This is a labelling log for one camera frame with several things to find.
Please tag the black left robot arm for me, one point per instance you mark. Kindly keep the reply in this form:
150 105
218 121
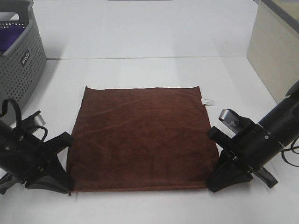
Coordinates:
33 162

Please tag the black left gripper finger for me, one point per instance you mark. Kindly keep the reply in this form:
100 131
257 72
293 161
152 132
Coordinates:
56 145
50 176

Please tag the beige storage bin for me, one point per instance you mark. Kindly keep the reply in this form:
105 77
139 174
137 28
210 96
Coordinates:
274 45

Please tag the grey perforated laundry basket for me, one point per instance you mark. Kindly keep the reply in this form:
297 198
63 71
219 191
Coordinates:
23 63

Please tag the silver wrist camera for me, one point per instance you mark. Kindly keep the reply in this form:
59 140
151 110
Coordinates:
32 122
233 121

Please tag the purple cloth in basket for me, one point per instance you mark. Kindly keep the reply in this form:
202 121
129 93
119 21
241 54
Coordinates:
8 36

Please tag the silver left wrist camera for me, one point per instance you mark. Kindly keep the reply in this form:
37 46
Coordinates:
32 122

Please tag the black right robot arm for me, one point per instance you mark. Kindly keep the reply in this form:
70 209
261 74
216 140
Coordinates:
282 122

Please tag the brown towel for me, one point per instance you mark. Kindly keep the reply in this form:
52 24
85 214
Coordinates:
141 139

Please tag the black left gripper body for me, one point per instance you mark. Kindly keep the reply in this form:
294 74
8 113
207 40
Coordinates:
20 154

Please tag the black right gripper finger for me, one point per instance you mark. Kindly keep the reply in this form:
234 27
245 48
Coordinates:
225 142
229 170

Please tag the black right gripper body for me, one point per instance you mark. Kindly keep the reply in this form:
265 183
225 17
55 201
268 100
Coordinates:
253 144

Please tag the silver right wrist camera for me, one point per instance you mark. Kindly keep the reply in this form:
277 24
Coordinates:
233 121

